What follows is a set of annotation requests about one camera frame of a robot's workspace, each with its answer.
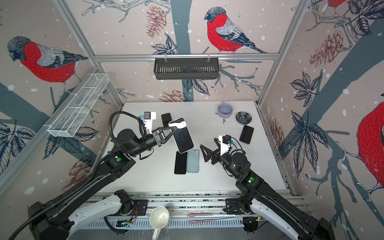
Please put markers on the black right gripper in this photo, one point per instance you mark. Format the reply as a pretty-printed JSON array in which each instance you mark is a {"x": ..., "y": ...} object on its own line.
[{"x": 217, "y": 154}]

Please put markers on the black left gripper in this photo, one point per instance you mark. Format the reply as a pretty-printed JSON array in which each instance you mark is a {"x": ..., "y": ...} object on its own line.
[{"x": 158, "y": 136}]

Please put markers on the black phone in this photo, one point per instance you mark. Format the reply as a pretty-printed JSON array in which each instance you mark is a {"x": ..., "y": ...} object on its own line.
[
  {"x": 180, "y": 163},
  {"x": 183, "y": 140},
  {"x": 166, "y": 118},
  {"x": 246, "y": 134}
]

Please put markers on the light blue phone case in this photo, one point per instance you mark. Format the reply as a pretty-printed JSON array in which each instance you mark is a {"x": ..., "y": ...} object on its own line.
[{"x": 193, "y": 158}]

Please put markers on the white phone case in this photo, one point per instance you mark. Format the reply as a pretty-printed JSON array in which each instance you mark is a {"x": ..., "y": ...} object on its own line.
[{"x": 178, "y": 123}]

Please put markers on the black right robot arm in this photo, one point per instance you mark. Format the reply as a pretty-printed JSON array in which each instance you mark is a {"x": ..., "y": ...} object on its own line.
[{"x": 259, "y": 198}]

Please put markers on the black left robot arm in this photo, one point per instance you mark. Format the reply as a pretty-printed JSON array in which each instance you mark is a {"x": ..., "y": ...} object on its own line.
[{"x": 56, "y": 219}]

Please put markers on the lavender cup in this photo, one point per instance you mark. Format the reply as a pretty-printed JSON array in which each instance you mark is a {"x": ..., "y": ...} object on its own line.
[{"x": 225, "y": 110}]

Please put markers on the dark grey small bowl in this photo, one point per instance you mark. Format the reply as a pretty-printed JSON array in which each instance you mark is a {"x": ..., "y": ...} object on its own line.
[{"x": 243, "y": 118}]

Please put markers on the white ladle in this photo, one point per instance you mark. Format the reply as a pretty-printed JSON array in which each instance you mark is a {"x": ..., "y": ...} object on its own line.
[{"x": 159, "y": 219}]

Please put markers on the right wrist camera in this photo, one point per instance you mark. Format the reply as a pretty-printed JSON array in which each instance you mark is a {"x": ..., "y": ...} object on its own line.
[{"x": 225, "y": 144}]

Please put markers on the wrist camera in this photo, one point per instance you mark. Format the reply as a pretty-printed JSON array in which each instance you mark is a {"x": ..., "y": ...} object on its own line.
[
  {"x": 225, "y": 144},
  {"x": 148, "y": 118}
]

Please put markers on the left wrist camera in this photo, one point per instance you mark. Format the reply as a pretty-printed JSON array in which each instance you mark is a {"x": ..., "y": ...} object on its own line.
[{"x": 148, "y": 118}]

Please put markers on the black hanging wire basket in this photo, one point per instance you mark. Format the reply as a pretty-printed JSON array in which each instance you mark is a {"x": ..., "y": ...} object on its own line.
[{"x": 186, "y": 69}]

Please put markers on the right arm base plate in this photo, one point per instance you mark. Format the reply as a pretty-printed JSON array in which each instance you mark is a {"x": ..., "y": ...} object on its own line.
[{"x": 238, "y": 207}]

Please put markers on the red pen on rail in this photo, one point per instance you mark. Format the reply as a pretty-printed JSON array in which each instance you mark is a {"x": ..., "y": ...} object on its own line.
[{"x": 200, "y": 222}]

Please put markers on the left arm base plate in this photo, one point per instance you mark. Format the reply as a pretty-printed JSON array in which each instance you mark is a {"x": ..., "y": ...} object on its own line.
[{"x": 133, "y": 208}]

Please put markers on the white mesh wall shelf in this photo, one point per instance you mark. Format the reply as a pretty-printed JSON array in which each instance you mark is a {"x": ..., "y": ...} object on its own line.
[{"x": 81, "y": 102}]

